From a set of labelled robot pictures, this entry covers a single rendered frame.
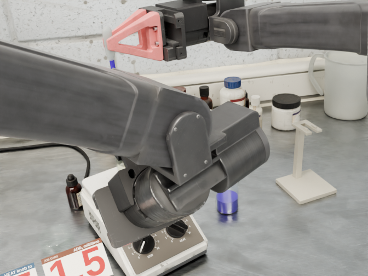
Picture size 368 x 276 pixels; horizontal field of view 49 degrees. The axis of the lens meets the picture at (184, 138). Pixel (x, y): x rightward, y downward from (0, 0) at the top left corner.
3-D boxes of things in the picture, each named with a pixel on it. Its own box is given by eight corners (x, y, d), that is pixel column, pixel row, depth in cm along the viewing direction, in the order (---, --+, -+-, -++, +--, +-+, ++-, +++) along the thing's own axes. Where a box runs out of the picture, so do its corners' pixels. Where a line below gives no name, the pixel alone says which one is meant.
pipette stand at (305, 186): (336, 193, 75) (345, 131, 69) (299, 205, 72) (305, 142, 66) (309, 172, 81) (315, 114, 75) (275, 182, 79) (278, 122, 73)
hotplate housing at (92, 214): (210, 254, 63) (208, 213, 59) (135, 294, 57) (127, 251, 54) (144, 189, 80) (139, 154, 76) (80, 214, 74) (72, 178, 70)
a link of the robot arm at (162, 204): (175, 151, 42) (201, 130, 36) (205, 197, 42) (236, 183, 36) (120, 184, 39) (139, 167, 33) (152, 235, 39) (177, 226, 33)
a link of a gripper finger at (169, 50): (112, 23, 51) (176, 11, 55) (93, 16, 57) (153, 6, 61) (120, 74, 54) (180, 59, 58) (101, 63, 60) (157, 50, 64)
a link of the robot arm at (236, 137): (220, 146, 46) (206, 47, 40) (281, 176, 40) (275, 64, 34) (137, 200, 41) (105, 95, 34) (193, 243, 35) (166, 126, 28)
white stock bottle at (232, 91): (216, 124, 103) (214, 81, 98) (227, 114, 108) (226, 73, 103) (239, 128, 100) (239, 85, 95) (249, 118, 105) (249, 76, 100)
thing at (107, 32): (107, 59, 57) (101, 27, 55) (115, 57, 58) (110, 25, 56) (108, 60, 57) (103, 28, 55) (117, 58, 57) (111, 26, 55)
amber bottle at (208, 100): (207, 126, 102) (206, 91, 98) (195, 123, 105) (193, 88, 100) (216, 120, 105) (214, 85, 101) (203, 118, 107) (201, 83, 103)
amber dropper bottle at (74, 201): (68, 211, 75) (61, 179, 72) (69, 201, 78) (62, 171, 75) (85, 208, 76) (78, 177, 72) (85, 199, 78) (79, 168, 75)
